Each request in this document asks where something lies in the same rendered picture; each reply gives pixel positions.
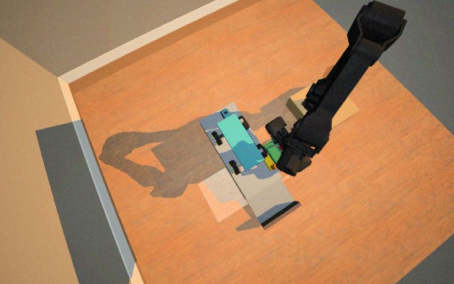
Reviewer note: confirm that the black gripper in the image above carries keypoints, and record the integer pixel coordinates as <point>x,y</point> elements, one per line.
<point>276,128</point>

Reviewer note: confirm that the green tray floor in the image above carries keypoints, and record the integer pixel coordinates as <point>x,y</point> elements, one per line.
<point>275,151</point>

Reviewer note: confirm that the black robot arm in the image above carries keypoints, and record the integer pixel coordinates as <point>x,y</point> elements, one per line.
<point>374,30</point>

